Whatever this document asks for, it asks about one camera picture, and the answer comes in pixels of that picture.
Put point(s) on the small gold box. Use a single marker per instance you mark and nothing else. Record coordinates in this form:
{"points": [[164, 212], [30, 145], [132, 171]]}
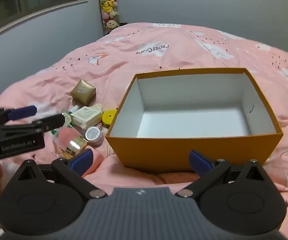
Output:
{"points": [[82, 92]]}

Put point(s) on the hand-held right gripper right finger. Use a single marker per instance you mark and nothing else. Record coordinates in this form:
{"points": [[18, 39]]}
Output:
{"points": [[199, 162]]}

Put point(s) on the pink jar with white lid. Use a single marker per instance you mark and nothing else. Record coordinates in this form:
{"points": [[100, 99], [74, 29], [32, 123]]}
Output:
{"points": [[92, 133]]}

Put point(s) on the white green carton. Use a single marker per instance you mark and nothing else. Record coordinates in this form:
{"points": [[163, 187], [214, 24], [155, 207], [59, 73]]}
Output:
{"points": [[86, 116]]}

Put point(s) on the window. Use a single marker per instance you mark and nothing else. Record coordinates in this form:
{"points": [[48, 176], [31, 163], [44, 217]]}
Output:
{"points": [[21, 0]]}

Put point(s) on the green spray bottle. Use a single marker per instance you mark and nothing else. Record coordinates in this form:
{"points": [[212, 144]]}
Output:
{"points": [[54, 131]]}

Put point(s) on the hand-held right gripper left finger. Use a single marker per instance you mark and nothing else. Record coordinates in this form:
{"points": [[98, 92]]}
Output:
{"points": [[84, 158]]}

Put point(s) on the yellow tape measure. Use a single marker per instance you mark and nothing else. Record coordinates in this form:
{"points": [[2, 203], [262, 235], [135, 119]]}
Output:
{"points": [[107, 118]]}

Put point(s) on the column of plush toys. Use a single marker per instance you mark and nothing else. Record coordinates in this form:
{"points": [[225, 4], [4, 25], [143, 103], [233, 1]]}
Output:
{"points": [[109, 5]]}

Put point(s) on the pink printed blanket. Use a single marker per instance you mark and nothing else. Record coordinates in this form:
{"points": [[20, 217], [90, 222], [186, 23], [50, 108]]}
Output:
{"points": [[184, 50]]}

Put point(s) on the orange cardboard box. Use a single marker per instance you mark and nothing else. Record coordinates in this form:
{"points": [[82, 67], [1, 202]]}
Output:
{"points": [[146, 152]]}

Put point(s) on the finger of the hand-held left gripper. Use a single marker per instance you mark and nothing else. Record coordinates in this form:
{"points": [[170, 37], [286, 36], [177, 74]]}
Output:
{"points": [[24, 112], [51, 121]]}

